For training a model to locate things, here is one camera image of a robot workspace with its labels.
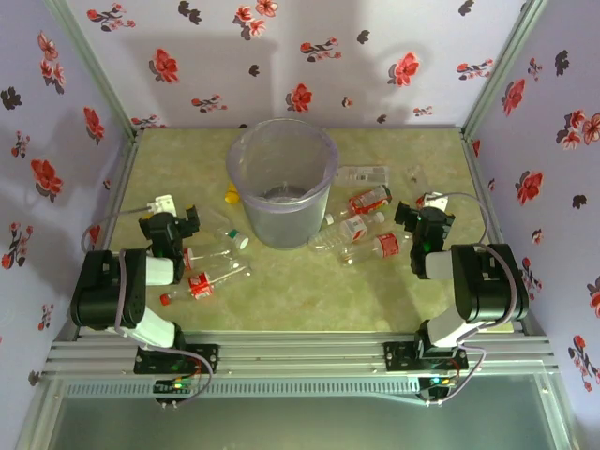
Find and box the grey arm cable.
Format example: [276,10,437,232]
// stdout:
[419,192,520,407]
[81,204,215,407]

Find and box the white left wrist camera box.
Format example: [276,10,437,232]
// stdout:
[140,193,175,215]

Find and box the clear bottle red cola label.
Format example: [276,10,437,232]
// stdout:
[338,232,414,268]

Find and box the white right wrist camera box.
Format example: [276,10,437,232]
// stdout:
[415,191,450,213]

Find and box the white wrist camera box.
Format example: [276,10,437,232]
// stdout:
[140,193,175,215]
[415,191,450,213]

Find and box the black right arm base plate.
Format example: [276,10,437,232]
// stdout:
[382,340,471,374]

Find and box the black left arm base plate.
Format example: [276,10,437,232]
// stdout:
[133,342,221,375]

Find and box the clear bottle green white cap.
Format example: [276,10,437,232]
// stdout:
[201,208,251,251]

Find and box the aluminium corner post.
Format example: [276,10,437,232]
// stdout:
[45,0,143,138]
[460,0,550,138]

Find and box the clear bottle red white label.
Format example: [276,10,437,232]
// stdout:
[307,211,387,255]

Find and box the grey left arm cable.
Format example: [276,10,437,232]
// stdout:
[81,204,215,407]

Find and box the red label white cap bottle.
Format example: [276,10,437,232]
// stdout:
[323,184,394,226]

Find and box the aluminium front frame rail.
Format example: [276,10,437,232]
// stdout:
[41,329,562,383]

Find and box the grey right arm cable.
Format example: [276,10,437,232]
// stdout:
[419,192,520,407]

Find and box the translucent purple plastic bin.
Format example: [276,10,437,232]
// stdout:
[225,117,340,250]

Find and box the slotted grey cable duct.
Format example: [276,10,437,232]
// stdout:
[62,378,424,401]

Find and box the red cap cola bottle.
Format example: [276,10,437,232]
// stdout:
[181,246,236,273]
[158,268,252,308]

